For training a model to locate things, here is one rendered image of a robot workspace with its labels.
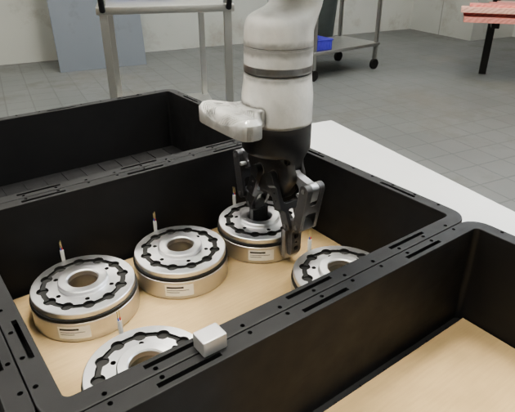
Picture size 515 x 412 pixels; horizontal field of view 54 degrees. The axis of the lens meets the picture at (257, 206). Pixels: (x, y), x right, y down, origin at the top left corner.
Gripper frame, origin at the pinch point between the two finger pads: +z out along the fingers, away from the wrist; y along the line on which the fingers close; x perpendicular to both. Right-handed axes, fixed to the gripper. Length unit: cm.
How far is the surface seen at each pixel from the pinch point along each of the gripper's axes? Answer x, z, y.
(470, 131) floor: -284, 84, 141
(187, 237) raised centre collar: 9.8, -1.2, 3.4
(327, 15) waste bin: -405, 45, 417
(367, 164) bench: -53, 15, 32
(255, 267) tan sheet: 4.0, 2.4, -1.7
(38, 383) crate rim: 30.2, -7.5, -15.6
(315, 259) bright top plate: 0.3, -0.4, -7.6
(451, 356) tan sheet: -2.0, 2.4, -23.7
